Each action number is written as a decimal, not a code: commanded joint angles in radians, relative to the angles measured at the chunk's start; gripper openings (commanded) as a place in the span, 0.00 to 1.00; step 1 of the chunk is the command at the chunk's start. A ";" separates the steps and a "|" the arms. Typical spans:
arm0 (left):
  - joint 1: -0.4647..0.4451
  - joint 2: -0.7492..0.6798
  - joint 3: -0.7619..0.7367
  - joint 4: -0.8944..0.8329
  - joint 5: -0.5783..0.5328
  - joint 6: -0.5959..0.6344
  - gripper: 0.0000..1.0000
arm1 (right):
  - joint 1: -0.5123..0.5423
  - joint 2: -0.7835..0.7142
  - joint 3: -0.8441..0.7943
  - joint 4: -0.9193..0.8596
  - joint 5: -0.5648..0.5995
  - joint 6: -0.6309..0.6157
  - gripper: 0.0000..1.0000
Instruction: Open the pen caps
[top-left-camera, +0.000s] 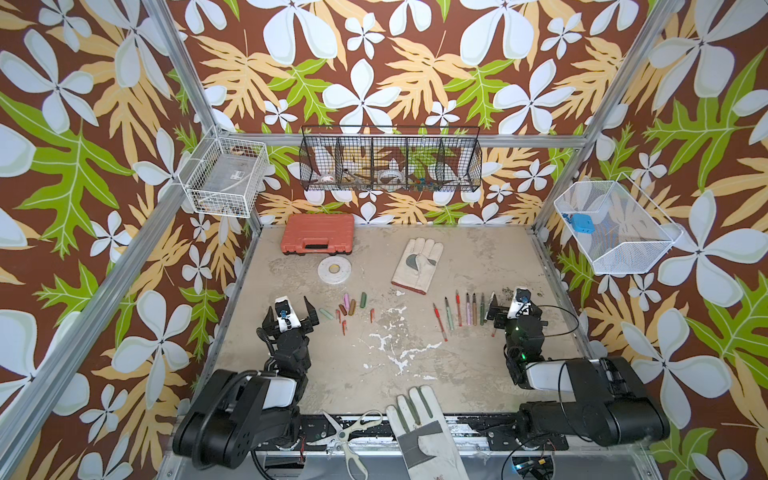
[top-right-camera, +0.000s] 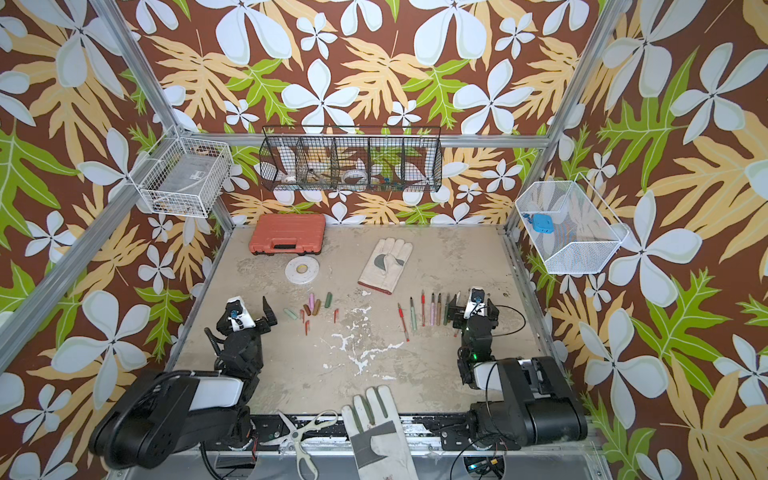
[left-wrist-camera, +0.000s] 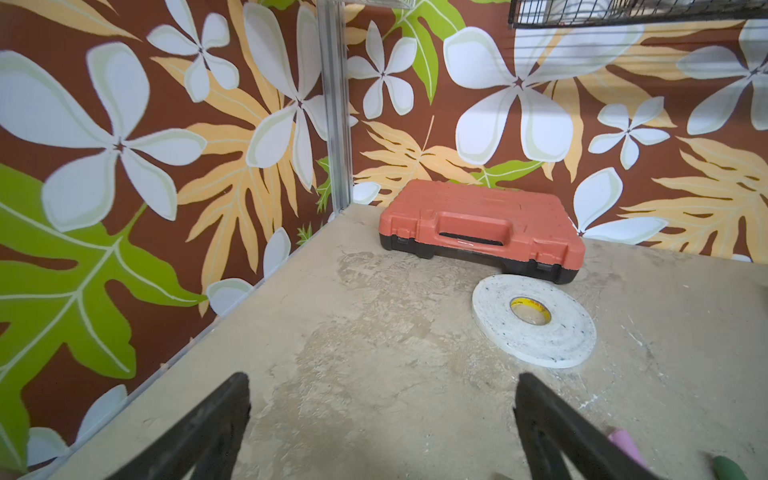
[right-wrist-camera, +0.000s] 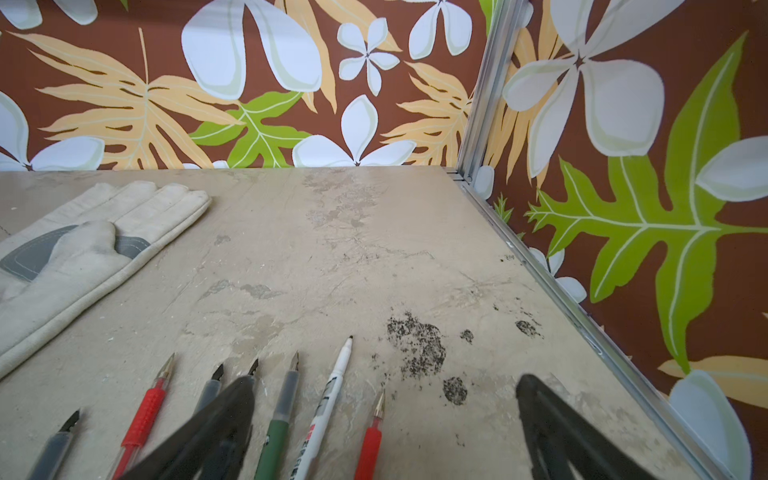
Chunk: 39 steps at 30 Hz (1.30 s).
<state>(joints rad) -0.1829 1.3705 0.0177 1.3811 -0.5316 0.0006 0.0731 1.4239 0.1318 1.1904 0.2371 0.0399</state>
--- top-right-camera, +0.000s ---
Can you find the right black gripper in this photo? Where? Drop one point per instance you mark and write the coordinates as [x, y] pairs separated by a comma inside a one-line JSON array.
[[474, 320]]

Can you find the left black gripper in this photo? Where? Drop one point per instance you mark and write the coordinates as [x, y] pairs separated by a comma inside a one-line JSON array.
[[263, 326]]

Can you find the dark green pen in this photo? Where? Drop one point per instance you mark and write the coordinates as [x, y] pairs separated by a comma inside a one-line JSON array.
[[445, 314]]

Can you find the brown fountain pen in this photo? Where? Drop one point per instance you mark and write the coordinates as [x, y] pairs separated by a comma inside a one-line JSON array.
[[438, 310]]

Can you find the pink fountain pen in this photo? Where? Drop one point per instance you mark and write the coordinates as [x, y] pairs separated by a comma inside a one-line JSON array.
[[433, 309]]

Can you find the light green pen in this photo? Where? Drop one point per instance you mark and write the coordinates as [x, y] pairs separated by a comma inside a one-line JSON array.
[[413, 315]]

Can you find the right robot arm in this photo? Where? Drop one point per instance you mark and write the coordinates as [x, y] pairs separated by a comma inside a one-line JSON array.
[[537, 406]]

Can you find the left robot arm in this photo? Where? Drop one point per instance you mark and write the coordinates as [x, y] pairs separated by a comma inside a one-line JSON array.
[[163, 413]]

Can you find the beige work glove far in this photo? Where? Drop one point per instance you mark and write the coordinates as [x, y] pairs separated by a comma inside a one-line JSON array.
[[385, 265]]

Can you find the beige work glove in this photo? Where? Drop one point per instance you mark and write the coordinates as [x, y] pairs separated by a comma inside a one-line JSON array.
[[377, 437], [385, 265]]

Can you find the red plastic tool case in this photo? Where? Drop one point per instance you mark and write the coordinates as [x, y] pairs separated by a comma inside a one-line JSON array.
[[288, 233]]

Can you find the blue object in basket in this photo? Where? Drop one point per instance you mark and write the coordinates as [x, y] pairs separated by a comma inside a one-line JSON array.
[[542, 223]]

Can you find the white mesh basket right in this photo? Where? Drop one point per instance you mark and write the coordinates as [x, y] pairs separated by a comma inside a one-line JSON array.
[[588, 232]]

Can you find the beige work glove near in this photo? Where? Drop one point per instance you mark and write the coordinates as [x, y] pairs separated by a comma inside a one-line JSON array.
[[377, 437]]

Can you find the white tape roll in basket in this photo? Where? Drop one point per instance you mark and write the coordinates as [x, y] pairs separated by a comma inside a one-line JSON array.
[[354, 177]]

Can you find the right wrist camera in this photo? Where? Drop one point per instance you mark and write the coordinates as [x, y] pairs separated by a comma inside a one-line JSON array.
[[476, 303]]

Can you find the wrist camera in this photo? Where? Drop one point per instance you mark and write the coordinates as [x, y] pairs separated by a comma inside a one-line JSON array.
[[237, 317], [476, 303]]

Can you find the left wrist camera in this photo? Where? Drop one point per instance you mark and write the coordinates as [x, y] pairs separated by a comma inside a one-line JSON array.
[[237, 317]]

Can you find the white handled scissors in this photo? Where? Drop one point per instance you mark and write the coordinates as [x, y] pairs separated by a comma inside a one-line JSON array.
[[295, 436]]

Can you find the black wire basket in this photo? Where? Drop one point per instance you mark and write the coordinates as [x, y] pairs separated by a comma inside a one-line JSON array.
[[395, 158]]

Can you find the white wire basket left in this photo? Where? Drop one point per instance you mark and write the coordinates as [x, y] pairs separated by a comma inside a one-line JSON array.
[[185, 175]]

